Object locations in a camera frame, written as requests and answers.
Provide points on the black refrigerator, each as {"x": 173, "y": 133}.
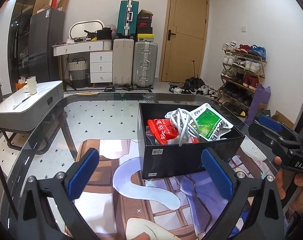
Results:
{"x": 45, "y": 30}

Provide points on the black cardboard box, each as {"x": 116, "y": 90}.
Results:
{"x": 161, "y": 161}

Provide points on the woven laundry basket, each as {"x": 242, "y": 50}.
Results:
{"x": 78, "y": 70}

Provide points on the white coffee table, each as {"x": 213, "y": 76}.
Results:
{"x": 22, "y": 112}

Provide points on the beige suitcase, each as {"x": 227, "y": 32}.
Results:
{"x": 122, "y": 58}

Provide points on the anime printed desk mat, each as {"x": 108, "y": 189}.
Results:
{"x": 117, "y": 203}

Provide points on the stacked shoe boxes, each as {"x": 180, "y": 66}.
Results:
{"x": 144, "y": 26}

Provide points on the person's right hand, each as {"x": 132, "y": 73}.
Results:
{"x": 290, "y": 191}

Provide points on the yellow wooden door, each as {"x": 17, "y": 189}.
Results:
{"x": 184, "y": 42}

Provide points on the silver suitcase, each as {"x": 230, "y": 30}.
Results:
{"x": 144, "y": 64}

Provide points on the oval vanity mirror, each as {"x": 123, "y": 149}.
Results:
{"x": 81, "y": 29}

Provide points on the pile of shoes on floor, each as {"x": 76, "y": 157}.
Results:
{"x": 193, "y": 86}

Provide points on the red white balloon pack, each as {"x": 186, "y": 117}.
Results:
{"x": 162, "y": 130}

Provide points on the teal suitcase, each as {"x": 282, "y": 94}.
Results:
{"x": 127, "y": 19}

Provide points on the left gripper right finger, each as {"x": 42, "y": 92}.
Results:
{"x": 226, "y": 180}

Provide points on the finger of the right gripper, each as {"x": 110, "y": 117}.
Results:
{"x": 275, "y": 147}
{"x": 275, "y": 130}

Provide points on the open cardboard box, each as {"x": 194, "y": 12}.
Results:
{"x": 278, "y": 116}

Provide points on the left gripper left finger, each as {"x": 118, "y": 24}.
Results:
{"x": 78, "y": 175}

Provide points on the green white mask pack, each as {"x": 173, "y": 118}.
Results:
{"x": 212, "y": 125}

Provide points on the wooden shoe rack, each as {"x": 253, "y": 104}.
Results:
{"x": 242, "y": 74}

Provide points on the white vanity desk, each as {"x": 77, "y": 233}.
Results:
{"x": 98, "y": 54}

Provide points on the purple bag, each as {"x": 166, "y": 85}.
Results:
{"x": 261, "y": 98}

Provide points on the white cup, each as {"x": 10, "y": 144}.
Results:
{"x": 32, "y": 85}

